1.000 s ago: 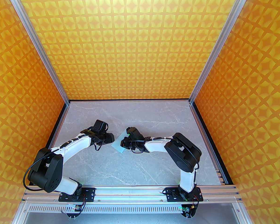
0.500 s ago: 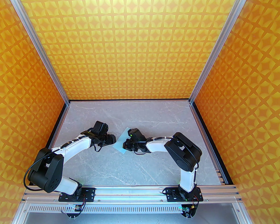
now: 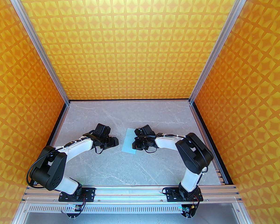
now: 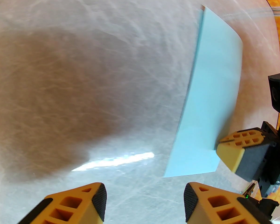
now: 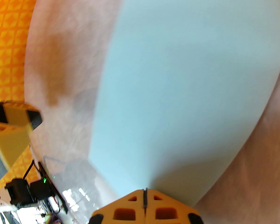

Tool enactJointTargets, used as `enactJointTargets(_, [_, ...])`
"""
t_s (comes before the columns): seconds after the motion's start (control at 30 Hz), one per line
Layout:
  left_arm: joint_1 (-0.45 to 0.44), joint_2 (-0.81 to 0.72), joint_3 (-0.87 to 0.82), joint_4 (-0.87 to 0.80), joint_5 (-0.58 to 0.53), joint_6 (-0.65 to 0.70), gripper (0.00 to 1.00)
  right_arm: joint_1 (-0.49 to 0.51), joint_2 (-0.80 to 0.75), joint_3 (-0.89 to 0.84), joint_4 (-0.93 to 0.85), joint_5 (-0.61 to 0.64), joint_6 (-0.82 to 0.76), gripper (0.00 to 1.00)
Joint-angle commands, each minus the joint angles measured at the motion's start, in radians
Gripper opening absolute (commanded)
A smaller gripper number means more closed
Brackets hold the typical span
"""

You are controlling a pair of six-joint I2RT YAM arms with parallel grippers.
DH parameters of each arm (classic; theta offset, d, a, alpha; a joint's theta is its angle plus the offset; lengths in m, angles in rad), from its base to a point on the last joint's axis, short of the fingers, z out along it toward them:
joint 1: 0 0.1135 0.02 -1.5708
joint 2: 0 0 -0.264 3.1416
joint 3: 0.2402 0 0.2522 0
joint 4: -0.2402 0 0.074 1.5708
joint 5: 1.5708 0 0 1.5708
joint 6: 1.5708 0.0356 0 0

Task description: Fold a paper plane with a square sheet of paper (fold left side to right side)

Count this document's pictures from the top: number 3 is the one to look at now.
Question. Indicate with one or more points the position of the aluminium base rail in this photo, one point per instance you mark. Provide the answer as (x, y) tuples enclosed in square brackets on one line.
[(130, 192)]

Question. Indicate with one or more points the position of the thin black table edge strip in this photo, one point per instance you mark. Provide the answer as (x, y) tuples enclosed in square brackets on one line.
[(130, 100)]

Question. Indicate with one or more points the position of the small circuit board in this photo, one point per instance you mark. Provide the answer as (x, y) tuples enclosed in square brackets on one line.
[(186, 209), (75, 208)]

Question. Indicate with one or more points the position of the aluminium corner post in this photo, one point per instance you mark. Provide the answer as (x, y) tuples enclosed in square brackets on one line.
[(217, 45), (37, 43)]

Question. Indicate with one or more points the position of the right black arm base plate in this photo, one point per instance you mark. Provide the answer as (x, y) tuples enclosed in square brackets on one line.
[(170, 193)]

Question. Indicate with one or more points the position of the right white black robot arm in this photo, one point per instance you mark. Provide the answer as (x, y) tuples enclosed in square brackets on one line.
[(193, 153)]

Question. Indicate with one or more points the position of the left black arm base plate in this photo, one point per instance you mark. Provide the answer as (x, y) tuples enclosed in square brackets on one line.
[(89, 192)]

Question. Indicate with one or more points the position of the light blue paper sheet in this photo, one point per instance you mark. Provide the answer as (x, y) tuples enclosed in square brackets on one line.
[(128, 141)]

